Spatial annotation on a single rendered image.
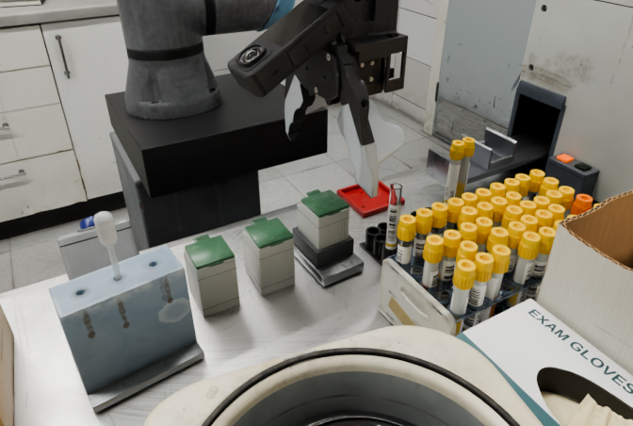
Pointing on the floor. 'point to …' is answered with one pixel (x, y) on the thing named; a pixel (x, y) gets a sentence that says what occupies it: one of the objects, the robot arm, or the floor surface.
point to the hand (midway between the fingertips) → (323, 170)
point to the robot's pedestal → (184, 204)
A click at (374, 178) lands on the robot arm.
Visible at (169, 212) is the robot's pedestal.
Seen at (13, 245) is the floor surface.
